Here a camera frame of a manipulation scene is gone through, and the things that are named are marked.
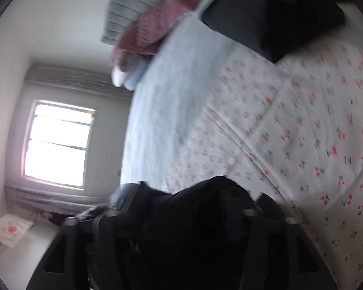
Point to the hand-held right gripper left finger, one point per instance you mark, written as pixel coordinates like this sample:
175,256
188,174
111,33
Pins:
75,235

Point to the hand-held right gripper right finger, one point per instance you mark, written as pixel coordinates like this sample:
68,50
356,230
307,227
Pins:
278,238

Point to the black puffer jacket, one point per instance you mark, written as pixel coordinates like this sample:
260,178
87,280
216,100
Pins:
184,232

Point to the grey curtain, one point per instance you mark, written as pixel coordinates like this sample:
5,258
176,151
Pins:
48,201
78,80

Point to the white printed cushion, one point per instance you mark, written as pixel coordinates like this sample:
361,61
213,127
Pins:
9,229

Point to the window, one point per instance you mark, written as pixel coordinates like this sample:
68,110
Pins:
59,143

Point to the white cherry print bedsheet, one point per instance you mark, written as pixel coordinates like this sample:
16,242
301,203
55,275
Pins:
305,133

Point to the white pillow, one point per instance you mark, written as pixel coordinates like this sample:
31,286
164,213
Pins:
121,72

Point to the light blue blanket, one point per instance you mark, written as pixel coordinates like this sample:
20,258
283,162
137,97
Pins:
175,96

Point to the pink blanket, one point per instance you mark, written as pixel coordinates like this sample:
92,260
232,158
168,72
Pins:
151,30

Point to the black folded garment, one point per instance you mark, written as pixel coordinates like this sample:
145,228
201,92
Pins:
260,12

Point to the grey padded headboard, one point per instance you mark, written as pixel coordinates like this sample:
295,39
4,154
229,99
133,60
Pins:
133,3

